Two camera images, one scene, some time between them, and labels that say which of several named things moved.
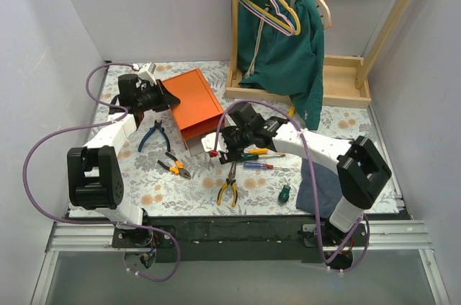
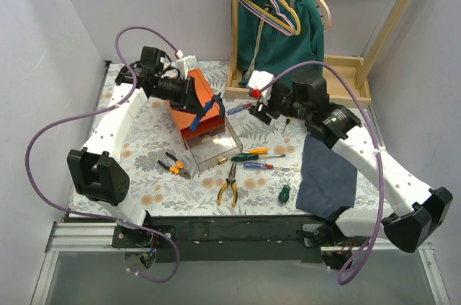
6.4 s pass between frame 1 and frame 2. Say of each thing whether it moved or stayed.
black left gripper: moved
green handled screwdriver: stayed
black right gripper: moved
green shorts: stayed
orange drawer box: stayed
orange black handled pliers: stayed
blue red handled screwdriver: stayed
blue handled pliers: moved
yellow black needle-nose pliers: stayed
